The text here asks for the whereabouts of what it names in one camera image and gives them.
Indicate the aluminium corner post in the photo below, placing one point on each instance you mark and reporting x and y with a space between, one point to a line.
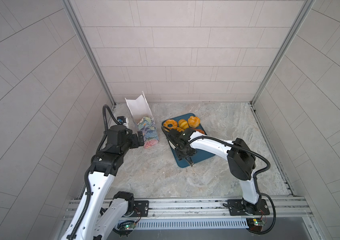
299 20
68 7

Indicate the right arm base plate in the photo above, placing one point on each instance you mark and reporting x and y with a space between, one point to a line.
240 207

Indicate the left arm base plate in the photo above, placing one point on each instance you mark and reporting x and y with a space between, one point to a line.
140 209

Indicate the dark teal plastic tray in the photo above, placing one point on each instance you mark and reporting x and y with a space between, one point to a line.
200 154

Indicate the aluminium corner post left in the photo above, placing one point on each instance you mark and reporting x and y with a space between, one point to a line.
68 7

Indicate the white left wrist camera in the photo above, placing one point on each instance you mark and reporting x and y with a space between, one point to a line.
122 120

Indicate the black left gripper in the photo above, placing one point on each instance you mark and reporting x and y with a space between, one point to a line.
135 144

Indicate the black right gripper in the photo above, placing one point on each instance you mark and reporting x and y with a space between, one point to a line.
189 154

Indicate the left green circuit board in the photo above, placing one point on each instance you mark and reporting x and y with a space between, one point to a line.
127 225

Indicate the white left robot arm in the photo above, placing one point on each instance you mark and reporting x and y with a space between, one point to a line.
88 222

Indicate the round knotted fake bun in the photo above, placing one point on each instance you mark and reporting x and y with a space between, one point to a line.
193 121

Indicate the green circuit board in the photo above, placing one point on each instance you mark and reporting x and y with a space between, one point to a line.
127 225
255 225

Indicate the aluminium corner post right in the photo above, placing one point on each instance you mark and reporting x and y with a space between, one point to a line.
299 20

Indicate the right green circuit board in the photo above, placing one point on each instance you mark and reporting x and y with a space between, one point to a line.
255 225

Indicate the reddish brown fake croissant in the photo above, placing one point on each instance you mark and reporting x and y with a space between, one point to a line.
201 131

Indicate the floral paper bag white handles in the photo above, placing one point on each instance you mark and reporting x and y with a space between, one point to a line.
144 120

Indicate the fake ring donut bread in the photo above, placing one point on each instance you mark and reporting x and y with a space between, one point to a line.
170 124

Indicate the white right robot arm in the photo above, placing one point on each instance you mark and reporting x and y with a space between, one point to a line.
240 160

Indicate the small striped fake bun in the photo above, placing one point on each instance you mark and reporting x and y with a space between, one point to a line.
183 124

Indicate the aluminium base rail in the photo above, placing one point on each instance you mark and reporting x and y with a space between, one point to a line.
213 213

